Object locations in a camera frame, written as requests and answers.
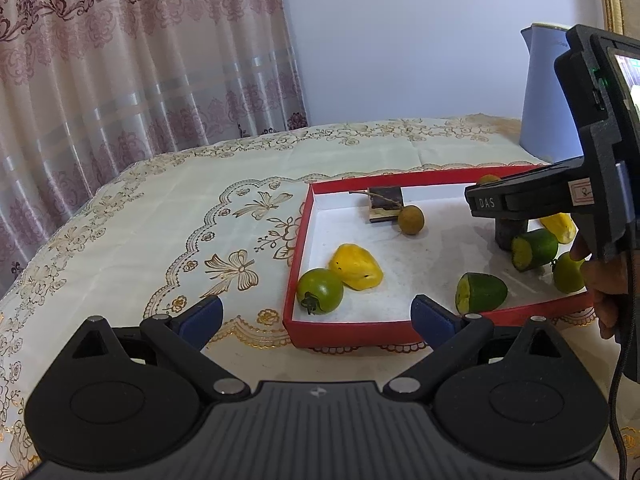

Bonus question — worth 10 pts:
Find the brown longan with twig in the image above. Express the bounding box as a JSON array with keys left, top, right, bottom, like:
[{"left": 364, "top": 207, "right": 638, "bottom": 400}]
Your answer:
[{"left": 350, "top": 189, "right": 426, "bottom": 236}]

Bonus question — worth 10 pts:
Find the black cable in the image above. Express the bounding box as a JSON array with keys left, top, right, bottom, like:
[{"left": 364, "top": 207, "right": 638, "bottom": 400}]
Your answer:
[{"left": 606, "top": 330, "right": 632, "bottom": 480}]

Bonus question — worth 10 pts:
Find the dark cylinder piece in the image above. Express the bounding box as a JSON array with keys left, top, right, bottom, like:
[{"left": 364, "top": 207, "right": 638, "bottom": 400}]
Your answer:
[{"left": 494, "top": 217, "right": 529, "bottom": 252}]

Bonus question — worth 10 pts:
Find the pink floral curtain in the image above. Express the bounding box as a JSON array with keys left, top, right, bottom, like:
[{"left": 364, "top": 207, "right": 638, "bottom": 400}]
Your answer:
[{"left": 0, "top": 0, "right": 308, "bottom": 301}]

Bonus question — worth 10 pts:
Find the dark block with tan end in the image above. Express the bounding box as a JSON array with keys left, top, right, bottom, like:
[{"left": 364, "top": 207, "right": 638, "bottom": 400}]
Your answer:
[{"left": 366, "top": 186, "right": 404, "bottom": 224}]

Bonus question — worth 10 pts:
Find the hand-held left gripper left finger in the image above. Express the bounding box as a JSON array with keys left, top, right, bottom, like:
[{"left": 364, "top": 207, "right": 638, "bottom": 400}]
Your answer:
[{"left": 65, "top": 295, "right": 252, "bottom": 402}]

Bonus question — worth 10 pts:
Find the light blue electric kettle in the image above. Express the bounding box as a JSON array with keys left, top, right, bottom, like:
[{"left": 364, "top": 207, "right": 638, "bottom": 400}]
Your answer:
[{"left": 519, "top": 22, "right": 586, "bottom": 163}]

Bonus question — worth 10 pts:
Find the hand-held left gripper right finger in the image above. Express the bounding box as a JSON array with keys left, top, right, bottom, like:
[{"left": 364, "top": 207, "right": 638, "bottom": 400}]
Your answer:
[{"left": 382, "top": 296, "right": 576, "bottom": 402}]

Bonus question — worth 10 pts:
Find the round green fruit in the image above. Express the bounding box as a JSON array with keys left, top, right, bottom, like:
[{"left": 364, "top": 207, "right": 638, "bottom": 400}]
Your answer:
[{"left": 552, "top": 251, "right": 587, "bottom": 294}]

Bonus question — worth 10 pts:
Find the red cardboard box tray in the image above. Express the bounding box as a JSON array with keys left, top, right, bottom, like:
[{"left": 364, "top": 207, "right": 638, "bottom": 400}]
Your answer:
[{"left": 282, "top": 162, "right": 596, "bottom": 348}]

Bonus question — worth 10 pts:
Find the green tomato with stem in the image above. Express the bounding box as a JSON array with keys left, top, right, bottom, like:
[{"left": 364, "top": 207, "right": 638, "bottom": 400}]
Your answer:
[{"left": 297, "top": 267, "right": 345, "bottom": 316}]

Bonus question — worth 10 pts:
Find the person's right hand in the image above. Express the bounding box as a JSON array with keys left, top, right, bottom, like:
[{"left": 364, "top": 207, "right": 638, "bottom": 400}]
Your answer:
[{"left": 570, "top": 235, "right": 633, "bottom": 341}]

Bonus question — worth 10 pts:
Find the green cut fruit piece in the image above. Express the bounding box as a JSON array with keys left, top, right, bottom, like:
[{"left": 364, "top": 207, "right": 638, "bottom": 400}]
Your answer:
[
  {"left": 455, "top": 272, "right": 509, "bottom": 314},
  {"left": 511, "top": 228, "right": 559, "bottom": 273}
]

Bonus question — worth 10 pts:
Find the cream embroidered tablecloth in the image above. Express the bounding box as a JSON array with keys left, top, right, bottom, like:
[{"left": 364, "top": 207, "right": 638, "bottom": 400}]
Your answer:
[{"left": 0, "top": 115, "right": 640, "bottom": 480}]

